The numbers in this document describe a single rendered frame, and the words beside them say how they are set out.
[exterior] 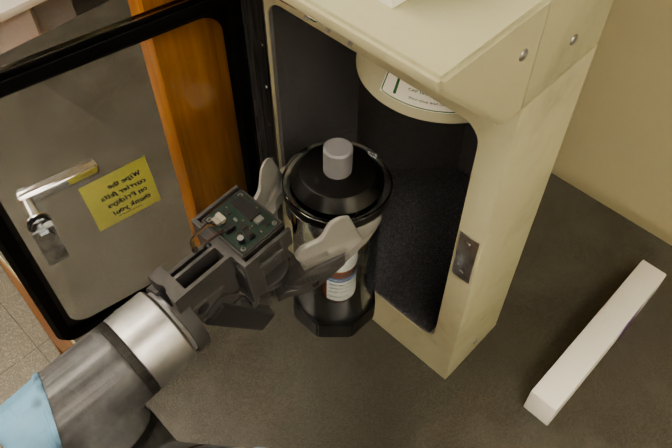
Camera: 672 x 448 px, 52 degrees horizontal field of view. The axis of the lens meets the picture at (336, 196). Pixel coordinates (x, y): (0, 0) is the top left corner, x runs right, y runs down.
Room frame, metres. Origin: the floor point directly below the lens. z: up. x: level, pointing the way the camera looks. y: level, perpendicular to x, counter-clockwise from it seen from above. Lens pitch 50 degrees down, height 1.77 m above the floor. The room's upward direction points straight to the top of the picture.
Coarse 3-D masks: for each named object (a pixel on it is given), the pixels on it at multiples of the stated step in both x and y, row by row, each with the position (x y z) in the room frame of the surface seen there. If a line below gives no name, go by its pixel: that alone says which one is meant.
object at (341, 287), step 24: (312, 144) 0.49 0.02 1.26; (360, 144) 0.49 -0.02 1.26; (288, 168) 0.45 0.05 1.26; (384, 168) 0.45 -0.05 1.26; (288, 192) 0.42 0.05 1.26; (384, 192) 0.42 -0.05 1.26; (312, 216) 0.39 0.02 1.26; (336, 216) 0.39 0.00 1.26; (360, 216) 0.39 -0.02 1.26; (360, 264) 0.40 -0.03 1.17; (336, 288) 0.39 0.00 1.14; (360, 288) 0.40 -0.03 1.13; (312, 312) 0.40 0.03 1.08; (336, 312) 0.39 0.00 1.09; (360, 312) 0.40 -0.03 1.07
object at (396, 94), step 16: (368, 64) 0.52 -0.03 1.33; (368, 80) 0.51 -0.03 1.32; (384, 80) 0.50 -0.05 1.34; (400, 80) 0.49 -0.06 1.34; (384, 96) 0.49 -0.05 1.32; (400, 96) 0.48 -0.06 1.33; (416, 96) 0.47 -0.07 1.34; (400, 112) 0.47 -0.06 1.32; (416, 112) 0.47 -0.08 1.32; (432, 112) 0.46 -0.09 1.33; (448, 112) 0.46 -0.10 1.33
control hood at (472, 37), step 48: (288, 0) 0.39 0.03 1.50; (336, 0) 0.37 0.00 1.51; (432, 0) 0.37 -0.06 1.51; (480, 0) 0.37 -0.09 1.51; (528, 0) 0.37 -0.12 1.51; (384, 48) 0.33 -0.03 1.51; (432, 48) 0.32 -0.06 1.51; (480, 48) 0.33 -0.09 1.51; (528, 48) 0.37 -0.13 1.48; (480, 96) 0.33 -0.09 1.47
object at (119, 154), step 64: (128, 64) 0.51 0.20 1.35; (192, 64) 0.54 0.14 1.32; (0, 128) 0.43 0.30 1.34; (64, 128) 0.46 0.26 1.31; (128, 128) 0.50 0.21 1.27; (192, 128) 0.53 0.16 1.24; (0, 192) 0.42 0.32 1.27; (64, 192) 0.45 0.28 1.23; (128, 192) 0.48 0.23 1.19; (192, 192) 0.52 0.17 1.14; (128, 256) 0.47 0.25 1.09
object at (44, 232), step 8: (32, 224) 0.42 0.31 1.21; (40, 224) 0.43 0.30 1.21; (48, 224) 0.42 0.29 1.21; (32, 232) 0.42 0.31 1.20; (40, 232) 0.41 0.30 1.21; (48, 232) 0.41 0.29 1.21; (56, 232) 0.42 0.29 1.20; (40, 240) 0.41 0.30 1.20; (48, 240) 0.41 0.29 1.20; (56, 240) 0.42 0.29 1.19; (40, 248) 0.41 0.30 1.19; (48, 248) 0.41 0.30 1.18; (56, 248) 0.42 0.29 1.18; (64, 248) 0.42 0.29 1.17; (48, 256) 0.41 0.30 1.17; (56, 256) 0.41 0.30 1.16; (64, 256) 0.42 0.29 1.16
